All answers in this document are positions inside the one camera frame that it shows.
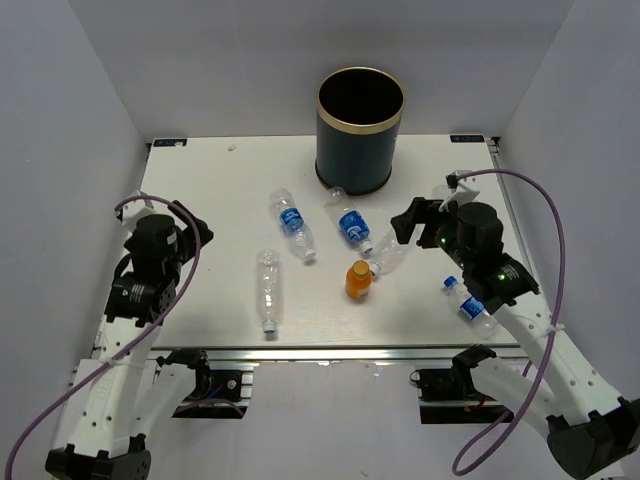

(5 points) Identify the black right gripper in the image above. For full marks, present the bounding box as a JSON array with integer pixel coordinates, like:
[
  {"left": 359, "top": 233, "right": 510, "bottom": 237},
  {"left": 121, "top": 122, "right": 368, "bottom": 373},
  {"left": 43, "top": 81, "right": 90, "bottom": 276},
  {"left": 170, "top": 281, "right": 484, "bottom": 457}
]
[{"left": 389, "top": 197, "right": 472, "bottom": 271}]

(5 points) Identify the clear bottle blue label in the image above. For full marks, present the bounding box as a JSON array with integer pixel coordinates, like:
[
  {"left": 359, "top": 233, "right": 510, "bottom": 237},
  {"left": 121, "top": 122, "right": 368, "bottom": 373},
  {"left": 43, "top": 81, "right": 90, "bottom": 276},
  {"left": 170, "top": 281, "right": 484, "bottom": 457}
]
[
  {"left": 325, "top": 187, "right": 374, "bottom": 255},
  {"left": 269, "top": 188, "right": 317, "bottom": 264}
]

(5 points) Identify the clear crushed bottle white cap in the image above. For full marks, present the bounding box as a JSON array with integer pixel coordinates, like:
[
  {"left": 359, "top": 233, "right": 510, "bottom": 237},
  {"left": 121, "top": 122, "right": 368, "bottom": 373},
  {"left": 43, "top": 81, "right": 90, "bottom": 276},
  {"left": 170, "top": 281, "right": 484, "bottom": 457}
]
[{"left": 368, "top": 229, "right": 407, "bottom": 277}]

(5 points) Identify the small orange juice bottle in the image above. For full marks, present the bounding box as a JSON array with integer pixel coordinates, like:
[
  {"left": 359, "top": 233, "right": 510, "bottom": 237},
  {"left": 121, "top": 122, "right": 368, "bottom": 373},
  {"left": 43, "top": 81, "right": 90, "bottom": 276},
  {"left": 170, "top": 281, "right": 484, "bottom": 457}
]
[{"left": 345, "top": 260, "right": 372, "bottom": 300}]

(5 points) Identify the small bottle blue cap label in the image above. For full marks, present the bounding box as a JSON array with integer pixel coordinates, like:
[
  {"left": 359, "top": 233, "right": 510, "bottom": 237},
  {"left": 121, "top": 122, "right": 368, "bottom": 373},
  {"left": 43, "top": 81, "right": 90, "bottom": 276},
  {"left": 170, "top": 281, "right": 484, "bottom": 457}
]
[{"left": 443, "top": 276, "right": 498, "bottom": 339}]

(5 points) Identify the clear unlabelled bottle blue cap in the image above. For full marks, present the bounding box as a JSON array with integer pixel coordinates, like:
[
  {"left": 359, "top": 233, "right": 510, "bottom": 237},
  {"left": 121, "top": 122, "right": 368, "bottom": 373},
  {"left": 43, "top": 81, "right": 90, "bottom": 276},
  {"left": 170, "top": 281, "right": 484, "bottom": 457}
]
[{"left": 256, "top": 250, "right": 283, "bottom": 336}]

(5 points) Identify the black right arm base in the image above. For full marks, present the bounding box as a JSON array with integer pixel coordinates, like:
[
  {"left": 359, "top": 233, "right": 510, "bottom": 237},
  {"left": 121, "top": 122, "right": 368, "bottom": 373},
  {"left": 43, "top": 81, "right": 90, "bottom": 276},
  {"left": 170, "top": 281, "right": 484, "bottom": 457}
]
[{"left": 409, "top": 368, "right": 513, "bottom": 425}]

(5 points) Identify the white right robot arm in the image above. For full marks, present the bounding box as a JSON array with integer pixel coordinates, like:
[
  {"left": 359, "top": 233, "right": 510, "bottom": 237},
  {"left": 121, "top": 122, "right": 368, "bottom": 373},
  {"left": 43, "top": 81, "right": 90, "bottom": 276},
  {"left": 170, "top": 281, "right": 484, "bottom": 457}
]
[{"left": 390, "top": 197, "right": 639, "bottom": 479}]

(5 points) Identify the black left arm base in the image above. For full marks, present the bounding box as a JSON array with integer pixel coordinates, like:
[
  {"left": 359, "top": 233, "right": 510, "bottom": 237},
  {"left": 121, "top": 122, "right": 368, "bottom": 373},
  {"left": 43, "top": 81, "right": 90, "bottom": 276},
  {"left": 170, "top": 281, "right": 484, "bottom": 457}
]
[{"left": 173, "top": 369, "right": 253, "bottom": 419}]

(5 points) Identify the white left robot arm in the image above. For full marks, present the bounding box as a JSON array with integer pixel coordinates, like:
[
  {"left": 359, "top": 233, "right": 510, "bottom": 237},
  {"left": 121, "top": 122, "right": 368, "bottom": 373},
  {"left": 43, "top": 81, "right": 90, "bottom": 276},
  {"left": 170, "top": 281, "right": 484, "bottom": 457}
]
[{"left": 45, "top": 194, "right": 214, "bottom": 479}]

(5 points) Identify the dark blue gold-rimmed bin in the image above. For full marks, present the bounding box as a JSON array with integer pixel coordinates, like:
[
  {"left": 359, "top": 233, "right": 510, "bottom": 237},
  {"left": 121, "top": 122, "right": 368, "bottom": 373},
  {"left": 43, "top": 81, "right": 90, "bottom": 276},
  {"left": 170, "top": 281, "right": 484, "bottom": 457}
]
[{"left": 315, "top": 66, "right": 405, "bottom": 196}]

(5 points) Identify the right blue corner sticker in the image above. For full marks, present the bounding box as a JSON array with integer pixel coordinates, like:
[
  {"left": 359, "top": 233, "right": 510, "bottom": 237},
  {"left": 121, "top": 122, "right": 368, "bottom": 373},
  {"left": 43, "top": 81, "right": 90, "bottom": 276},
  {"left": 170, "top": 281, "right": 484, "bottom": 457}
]
[{"left": 449, "top": 134, "right": 485, "bottom": 143}]

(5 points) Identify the blue corner sticker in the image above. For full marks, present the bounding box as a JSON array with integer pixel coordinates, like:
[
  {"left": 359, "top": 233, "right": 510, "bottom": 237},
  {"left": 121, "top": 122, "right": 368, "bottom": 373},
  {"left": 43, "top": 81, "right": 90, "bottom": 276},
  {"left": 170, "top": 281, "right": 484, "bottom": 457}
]
[
  {"left": 152, "top": 138, "right": 187, "bottom": 148},
  {"left": 449, "top": 134, "right": 485, "bottom": 143}
]

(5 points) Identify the left blue corner sticker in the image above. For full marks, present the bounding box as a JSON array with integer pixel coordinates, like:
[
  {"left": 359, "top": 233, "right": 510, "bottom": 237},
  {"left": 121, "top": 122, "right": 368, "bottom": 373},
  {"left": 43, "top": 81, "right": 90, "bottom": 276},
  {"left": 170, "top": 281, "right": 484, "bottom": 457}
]
[{"left": 152, "top": 138, "right": 187, "bottom": 148}]

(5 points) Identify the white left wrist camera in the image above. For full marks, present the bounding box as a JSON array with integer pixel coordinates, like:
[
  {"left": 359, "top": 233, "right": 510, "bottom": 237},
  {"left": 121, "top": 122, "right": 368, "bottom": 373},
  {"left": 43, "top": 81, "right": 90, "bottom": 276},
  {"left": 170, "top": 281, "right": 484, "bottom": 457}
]
[{"left": 115, "top": 190, "right": 156, "bottom": 231}]

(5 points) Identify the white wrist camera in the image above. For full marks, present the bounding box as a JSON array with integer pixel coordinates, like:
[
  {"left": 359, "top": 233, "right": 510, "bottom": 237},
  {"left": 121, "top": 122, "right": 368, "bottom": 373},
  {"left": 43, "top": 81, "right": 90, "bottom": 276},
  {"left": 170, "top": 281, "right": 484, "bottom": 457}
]
[
  {"left": 432, "top": 177, "right": 480, "bottom": 213},
  {"left": 115, "top": 190, "right": 156, "bottom": 231}
]

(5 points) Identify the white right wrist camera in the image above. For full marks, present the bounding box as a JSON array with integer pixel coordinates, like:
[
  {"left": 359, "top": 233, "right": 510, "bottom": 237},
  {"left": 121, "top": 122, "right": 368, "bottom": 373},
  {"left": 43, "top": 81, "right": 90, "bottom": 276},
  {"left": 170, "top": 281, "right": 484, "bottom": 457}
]
[{"left": 432, "top": 177, "right": 480, "bottom": 213}]

